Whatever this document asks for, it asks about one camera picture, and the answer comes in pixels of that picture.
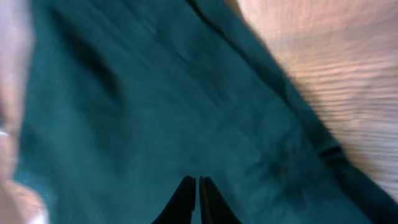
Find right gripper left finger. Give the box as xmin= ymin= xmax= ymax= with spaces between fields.
xmin=152 ymin=176 xmax=196 ymax=224

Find black shorts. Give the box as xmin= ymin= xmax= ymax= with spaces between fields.
xmin=14 ymin=0 xmax=397 ymax=224

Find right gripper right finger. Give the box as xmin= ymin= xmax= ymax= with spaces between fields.
xmin=199 ymin=177 xmax=242 ymax=224

